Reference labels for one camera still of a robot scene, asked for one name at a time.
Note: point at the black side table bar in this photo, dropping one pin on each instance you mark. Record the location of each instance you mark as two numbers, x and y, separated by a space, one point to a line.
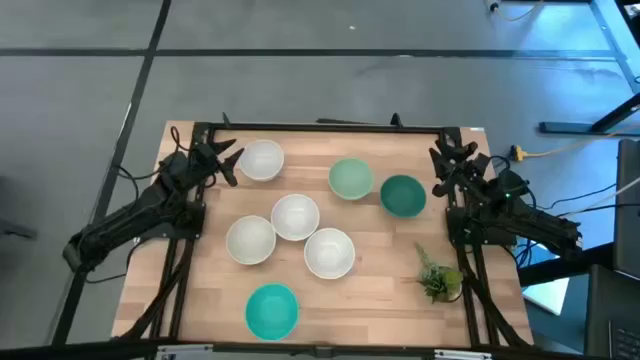
565 264

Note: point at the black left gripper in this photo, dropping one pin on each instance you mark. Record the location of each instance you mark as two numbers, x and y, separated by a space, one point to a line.
205 159

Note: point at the black aluminium table frame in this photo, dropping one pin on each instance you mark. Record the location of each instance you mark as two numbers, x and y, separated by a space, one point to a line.
325 128

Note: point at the turquoise bowl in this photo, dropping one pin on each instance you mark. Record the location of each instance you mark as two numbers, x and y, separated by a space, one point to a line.
272 311

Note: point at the black computer case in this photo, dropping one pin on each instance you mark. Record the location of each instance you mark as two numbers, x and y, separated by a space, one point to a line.
629 210

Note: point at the white paper sheet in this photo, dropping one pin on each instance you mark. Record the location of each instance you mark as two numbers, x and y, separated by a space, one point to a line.
546 295

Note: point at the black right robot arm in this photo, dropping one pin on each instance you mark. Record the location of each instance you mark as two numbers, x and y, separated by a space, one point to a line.
530 220

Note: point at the dark green bowl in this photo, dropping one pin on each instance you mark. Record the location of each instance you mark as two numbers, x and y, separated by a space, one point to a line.
403 195

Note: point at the silver metal bracket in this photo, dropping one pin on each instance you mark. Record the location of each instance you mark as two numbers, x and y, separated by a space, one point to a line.
462 355
185 352

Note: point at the black laptop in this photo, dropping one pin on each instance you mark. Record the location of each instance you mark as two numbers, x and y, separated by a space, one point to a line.
612 315

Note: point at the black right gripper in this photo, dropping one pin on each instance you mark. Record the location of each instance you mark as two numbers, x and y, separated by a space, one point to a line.
467 169

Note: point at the white bowl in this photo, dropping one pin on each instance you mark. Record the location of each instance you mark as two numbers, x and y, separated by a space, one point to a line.
250 239
329 253
261 160
295 217

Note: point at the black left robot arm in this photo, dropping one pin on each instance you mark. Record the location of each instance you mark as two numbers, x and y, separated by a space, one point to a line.
145 205

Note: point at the pale green bowl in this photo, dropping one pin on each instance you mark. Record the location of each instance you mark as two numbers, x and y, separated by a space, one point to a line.
351 178

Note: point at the black desk foot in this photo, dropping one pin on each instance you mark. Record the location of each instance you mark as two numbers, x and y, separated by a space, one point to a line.
565 127

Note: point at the small potted green plant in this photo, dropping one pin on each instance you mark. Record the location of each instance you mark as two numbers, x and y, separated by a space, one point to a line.
440 280

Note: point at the yellow power plug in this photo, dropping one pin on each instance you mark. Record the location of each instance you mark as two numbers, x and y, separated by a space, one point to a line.
518 152

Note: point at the pale desk frame beam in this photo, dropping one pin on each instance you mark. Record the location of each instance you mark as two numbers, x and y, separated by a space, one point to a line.
612 35

